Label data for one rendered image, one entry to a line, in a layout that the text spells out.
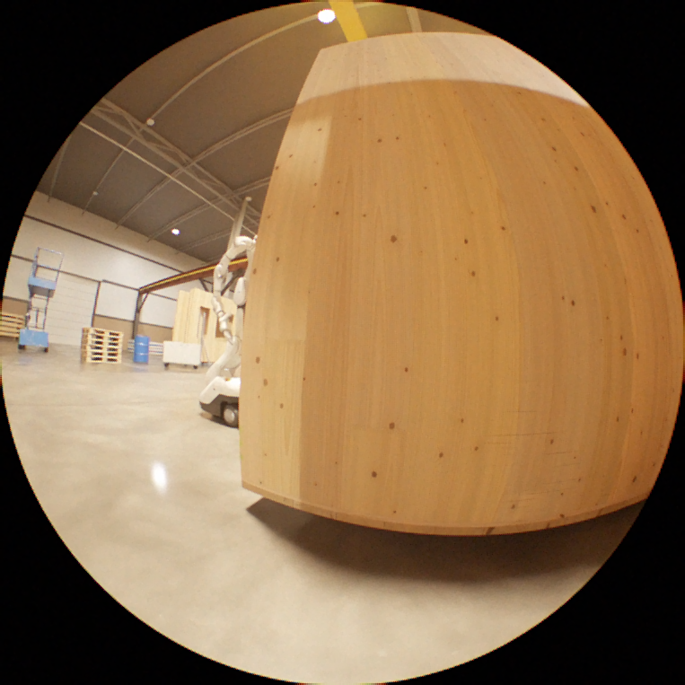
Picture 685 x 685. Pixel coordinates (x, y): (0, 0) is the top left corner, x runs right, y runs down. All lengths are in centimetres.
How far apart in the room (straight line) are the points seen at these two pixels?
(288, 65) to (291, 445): 1128
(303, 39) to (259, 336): 1058
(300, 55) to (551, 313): 1090
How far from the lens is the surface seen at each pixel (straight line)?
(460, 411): 59
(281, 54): 1114
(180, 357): 772
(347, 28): 559
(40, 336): 950
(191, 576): 72
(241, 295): 208
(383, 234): 67
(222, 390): 189
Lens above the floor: 55
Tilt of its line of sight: 5 degrees up
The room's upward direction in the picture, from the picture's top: 3 degrees clockwise
